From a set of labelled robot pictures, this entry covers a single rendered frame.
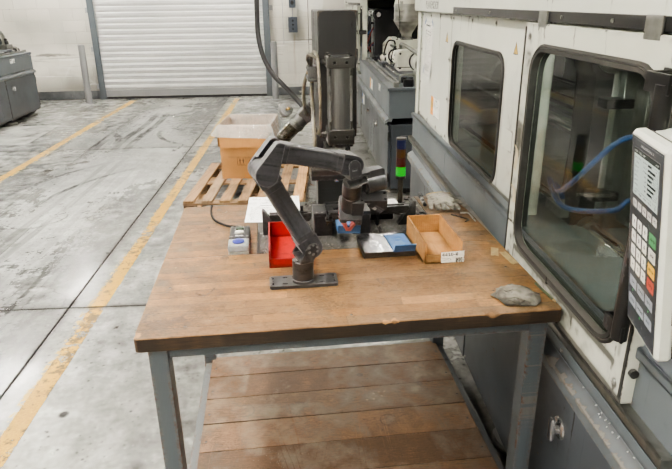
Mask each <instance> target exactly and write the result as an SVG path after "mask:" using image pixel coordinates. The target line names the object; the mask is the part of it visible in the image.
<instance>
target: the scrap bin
mask: <svg viewBox="0 0 672 469"><path fill-rule="evenodd" d="M291 237H292V236H291V234H290V233H289V231H288V229H287V228H286V226H285V224H284V223H283V221H279V222H268V252H269V268H283V267H292V259H293V258H294V255H293V254H292V251H293V249H294V247H295V243H294V242H293V240H292V238H291Z"/></svg>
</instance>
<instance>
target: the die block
mask: <svg viewBox="0 0 672 469"><path fill-rule="evenodd" d="M370 216H371V214H363V216H362V224H361V229H360V233H352V234H363V233H370ZM325 217H326V216H314V214H313V210H312V226H313V231H314V232H315V233H316V234H317V236H327V235H333V223H329V224H328V225H326V221H325Z"/></svg>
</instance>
